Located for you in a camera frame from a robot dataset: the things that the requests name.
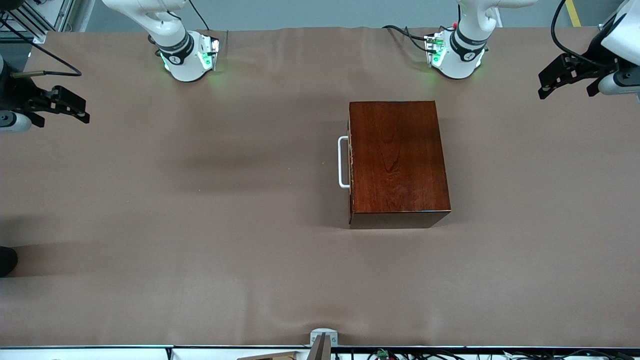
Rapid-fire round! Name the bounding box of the dark wooden cabinet box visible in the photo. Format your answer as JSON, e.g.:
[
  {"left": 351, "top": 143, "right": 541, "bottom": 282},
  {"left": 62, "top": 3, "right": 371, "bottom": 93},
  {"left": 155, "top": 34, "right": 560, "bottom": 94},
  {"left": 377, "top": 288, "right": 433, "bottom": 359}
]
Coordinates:
[{"left": 347, "top": 100, "right": 452, "bottom": 230}]

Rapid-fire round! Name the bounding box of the brown table cover sheet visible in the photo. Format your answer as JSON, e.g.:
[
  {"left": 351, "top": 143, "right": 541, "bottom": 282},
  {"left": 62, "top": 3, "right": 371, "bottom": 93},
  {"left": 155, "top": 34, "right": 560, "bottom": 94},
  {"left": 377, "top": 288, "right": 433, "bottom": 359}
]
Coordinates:
[{"left": 0, "top": 26, "right": 640, "bottom": 348}]

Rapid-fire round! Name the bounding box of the grey metal table clamp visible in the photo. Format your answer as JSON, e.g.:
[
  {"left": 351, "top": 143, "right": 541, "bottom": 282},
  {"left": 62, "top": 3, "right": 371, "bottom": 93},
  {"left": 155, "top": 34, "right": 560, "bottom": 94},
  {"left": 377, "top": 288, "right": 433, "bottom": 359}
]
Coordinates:
[{"left": 310, "top": 328, "right": 339, "bottom": 347}]

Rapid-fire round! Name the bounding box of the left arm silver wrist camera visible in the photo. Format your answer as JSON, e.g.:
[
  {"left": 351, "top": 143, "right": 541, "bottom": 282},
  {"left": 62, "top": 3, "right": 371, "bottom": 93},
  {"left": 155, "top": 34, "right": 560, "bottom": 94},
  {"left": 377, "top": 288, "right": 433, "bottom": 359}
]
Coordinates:
[{"left": 597, "top": 69, "right": 640, "bottom": 97}]

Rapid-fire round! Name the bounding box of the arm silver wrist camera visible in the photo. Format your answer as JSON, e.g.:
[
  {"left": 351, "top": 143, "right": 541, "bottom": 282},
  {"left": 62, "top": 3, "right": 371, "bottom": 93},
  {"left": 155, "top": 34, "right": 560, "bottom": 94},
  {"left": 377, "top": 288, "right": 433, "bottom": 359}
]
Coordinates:
[
  {"left": 597, "top": 69, "right": 640, "bottom": 97},
  {"left": 0, "top": 111, "right": 34, "bottom": 134}
]

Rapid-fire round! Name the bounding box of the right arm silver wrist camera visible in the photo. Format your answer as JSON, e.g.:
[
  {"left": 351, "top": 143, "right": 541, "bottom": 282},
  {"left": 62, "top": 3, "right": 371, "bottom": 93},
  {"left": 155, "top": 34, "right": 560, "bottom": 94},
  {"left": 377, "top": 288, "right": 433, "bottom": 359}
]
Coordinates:
[{"left": 0, "top": 111, "right": 34, "bottom": 134}]

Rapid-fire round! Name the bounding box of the left arm black gripper cable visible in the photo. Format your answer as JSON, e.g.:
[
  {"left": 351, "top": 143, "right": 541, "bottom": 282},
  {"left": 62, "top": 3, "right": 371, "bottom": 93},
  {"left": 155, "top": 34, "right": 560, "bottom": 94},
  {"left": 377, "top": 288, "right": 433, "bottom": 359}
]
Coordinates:
[{"left": 551, "top": 0, "right": 611, "bottom": 69}]

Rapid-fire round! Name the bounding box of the arm black gripper cable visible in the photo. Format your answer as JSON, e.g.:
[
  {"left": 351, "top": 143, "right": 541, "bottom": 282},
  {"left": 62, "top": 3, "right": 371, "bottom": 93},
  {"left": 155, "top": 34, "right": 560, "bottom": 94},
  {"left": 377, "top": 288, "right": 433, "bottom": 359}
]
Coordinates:
[
  {"left": 0, "top": 15, "right": 83, "bottom": 79},
  {"left": 551, "top": 0, "right": 611, "bottom": 69}
]

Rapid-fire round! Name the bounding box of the right arm black gripper cable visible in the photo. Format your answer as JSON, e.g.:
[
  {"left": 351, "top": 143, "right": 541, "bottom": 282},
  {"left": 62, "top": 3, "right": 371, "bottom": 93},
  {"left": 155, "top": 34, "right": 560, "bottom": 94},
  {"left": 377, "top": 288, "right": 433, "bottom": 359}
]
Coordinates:
[{"left": 0, "top": 15, "right": 83, "bottom": 79}]

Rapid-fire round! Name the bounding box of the aluminium frame with struts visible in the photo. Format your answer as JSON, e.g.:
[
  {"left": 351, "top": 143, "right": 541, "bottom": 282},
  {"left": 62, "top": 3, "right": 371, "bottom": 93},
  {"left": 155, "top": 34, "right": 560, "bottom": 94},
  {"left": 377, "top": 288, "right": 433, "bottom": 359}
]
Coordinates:
[{"left": 0, "top": 0, "right": 76, "bottom": 45}]

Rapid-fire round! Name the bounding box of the right arm base black cable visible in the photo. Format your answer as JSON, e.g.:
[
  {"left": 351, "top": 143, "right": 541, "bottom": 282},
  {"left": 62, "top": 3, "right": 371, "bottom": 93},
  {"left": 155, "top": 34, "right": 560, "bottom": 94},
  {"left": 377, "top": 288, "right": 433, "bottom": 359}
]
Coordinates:
[{"left": 187, "top": 0, "right": 211, "bottom": 31}]

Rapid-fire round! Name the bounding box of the arm base black cable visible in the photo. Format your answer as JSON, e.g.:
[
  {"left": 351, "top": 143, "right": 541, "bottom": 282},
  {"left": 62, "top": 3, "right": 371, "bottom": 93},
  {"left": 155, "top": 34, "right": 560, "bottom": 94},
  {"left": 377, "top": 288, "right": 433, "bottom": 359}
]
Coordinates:
[
  {"left": 187, "top": 0, "right": 211, "bottom": 31},
  {"left": 382, "top": 25, "right": 437, "bottom": 53}
]

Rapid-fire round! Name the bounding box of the left arm base black cable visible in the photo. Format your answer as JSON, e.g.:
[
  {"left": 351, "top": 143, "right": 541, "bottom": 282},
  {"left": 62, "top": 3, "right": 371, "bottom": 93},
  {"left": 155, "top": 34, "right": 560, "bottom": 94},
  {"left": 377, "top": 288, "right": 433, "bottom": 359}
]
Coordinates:
[{"left": 382, "top": 25, "right": 437, "bottom": 53}]

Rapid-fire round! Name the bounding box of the white table edge rail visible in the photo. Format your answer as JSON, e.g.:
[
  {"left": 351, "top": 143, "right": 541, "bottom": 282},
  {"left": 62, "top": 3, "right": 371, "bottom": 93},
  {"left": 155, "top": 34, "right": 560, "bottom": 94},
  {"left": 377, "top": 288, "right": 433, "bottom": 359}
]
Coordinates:
[{"left": 0, "top": 345, "right": 640, "bottom": 360}]

